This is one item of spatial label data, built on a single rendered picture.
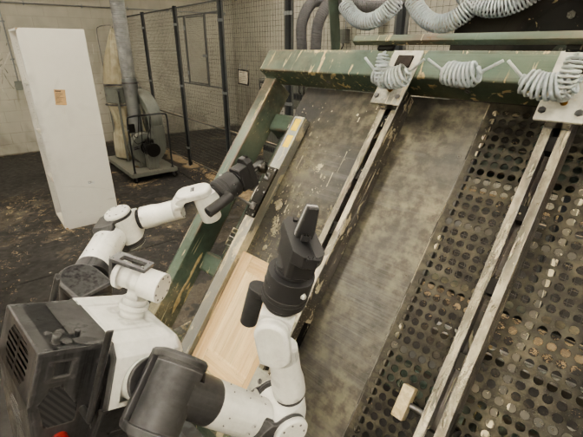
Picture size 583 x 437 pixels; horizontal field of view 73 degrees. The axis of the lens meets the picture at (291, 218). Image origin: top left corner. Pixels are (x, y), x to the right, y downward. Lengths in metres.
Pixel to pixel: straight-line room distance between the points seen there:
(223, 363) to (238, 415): 0.55
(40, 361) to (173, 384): 0.22
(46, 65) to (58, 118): 0.51
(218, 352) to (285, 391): 0.57
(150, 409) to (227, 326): 0.68
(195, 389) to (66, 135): 4.22
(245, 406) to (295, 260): 0.35
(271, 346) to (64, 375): 0.36
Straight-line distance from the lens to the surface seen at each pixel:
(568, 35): 1.05
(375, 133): 1.28
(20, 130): 9.23
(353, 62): 1.45
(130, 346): 0.85
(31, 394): 0.84
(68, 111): 4.80
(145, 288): 0.89
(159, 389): 0.77
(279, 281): 0.69
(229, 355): 1.38
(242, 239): 1.42
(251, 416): 0.88
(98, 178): 4.98
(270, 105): 1.71
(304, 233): 0.66
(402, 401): 1.07
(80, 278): 1.10
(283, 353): 0.77
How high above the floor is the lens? 1.88
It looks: 24 degrees down
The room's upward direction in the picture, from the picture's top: straight up
